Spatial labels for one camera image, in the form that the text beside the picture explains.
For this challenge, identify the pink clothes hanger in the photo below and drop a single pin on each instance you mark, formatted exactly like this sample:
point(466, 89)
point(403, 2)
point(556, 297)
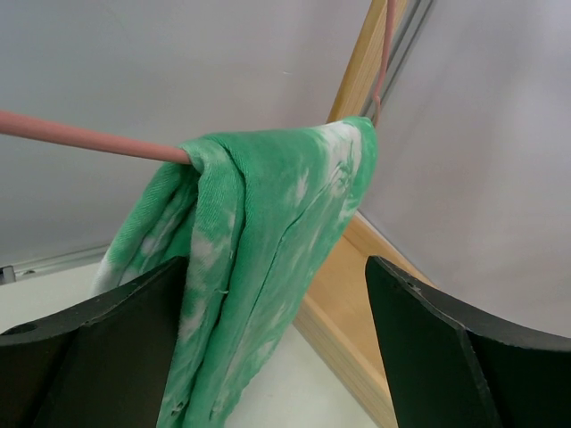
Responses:
point(89, 138)

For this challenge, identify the wooden clothes rack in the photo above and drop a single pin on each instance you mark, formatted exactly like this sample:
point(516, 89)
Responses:
point(335, 317)

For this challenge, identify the green white tie-dye trousers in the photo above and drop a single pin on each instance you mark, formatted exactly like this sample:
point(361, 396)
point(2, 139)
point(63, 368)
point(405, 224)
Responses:
point(255, 214)

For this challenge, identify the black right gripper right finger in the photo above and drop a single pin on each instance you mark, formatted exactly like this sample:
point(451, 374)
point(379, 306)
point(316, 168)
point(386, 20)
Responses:
point(450, 364)

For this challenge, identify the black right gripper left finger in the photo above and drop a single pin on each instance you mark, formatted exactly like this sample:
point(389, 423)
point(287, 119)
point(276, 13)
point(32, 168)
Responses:
point(101, 363)

